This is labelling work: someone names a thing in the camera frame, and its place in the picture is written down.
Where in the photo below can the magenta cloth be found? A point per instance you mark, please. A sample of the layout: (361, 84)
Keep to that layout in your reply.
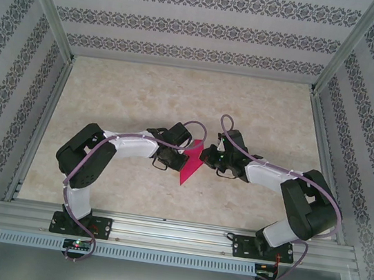
(192, 165)

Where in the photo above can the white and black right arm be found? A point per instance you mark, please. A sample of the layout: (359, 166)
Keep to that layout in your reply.
(310, 206)

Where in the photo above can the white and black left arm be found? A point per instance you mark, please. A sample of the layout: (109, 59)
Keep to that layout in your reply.
(83, 157)

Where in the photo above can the small controller circuit board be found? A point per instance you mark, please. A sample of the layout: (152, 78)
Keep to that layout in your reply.
(267, 275)
(78, 245)

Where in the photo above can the wide aluminium extrusion rail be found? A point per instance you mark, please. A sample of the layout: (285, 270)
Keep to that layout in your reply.
(173, 235)

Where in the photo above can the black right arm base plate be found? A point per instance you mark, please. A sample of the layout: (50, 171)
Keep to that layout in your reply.
(241, 247)

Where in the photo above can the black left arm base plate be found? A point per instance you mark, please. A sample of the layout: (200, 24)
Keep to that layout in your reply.
(103, 228)

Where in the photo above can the aluminium frame rail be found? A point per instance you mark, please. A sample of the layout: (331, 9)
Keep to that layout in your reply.
(326, 166)
(39, 129)

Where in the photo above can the aluminium frame post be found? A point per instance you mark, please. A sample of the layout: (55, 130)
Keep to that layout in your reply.
(353, 48)
(49, 5)

